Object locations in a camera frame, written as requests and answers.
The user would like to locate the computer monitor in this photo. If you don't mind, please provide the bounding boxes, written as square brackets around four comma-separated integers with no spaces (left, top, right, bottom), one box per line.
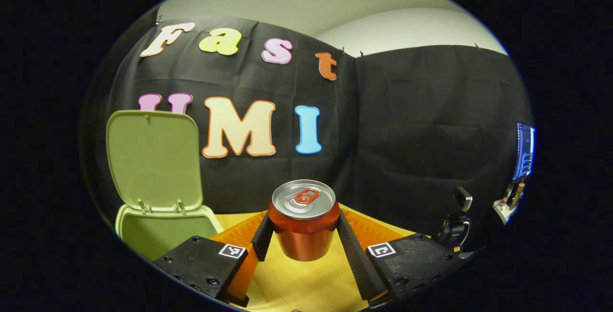
[513,122,536,181]

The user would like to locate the red pop can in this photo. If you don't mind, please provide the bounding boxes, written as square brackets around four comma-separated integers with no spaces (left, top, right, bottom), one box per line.
[268,179,341,262]

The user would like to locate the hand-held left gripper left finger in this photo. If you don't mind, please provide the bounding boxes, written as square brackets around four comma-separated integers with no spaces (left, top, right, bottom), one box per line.
[153,212,275,308]

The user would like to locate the green garbage bin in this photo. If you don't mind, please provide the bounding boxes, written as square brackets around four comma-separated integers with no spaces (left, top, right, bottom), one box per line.
[106,110,224,261]

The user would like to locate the wooden desktop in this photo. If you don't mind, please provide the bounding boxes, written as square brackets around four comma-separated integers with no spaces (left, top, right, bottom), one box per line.
[216,204,417,312]

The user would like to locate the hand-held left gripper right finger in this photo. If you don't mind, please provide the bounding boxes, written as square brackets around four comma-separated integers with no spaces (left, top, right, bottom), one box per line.
[336,209,468,303]

